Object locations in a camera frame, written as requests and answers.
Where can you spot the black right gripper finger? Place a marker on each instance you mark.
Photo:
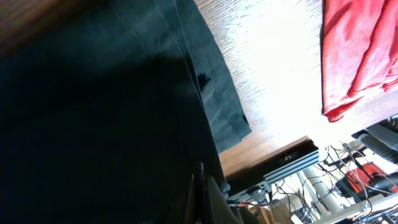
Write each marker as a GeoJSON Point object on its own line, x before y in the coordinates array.
{"type": "Point", "coordinates": [205, 202]}

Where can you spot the dark green Nike t-shirt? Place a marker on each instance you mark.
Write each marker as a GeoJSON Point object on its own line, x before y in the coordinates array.
{"type": "Point", "coordinates": [106, 106]}

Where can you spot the red black device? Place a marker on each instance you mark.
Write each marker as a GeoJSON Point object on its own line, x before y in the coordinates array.
{"type": "Point", "coordinates": [367, 181]}

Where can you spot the red t-shirt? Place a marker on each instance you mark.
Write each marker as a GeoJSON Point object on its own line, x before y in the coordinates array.
{"type": "Point", "coordinates": [359, 54]}

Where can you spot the aluminium frame rail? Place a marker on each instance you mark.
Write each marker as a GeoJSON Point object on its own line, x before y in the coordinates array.
{"type": "Point", "coordinates": [269, 174]}

